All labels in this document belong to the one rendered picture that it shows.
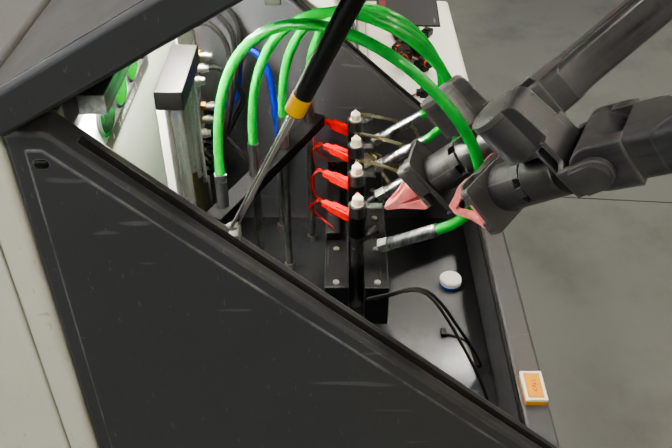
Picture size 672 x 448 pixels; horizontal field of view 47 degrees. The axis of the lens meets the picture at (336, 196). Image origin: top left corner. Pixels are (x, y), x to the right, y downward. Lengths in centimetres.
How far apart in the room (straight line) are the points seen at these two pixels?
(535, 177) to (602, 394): 164
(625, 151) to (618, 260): 212
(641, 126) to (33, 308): 62
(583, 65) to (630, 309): 173
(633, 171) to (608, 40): 32
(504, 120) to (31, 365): 57
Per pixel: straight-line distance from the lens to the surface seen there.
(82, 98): 77
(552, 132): 81
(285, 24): 94
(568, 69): 105
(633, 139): 76
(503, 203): 90
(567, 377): 244
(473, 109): 104
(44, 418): 100
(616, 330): 262
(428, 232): 102
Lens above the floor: 181
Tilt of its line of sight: 37 degrees down
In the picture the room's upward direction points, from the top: straight up
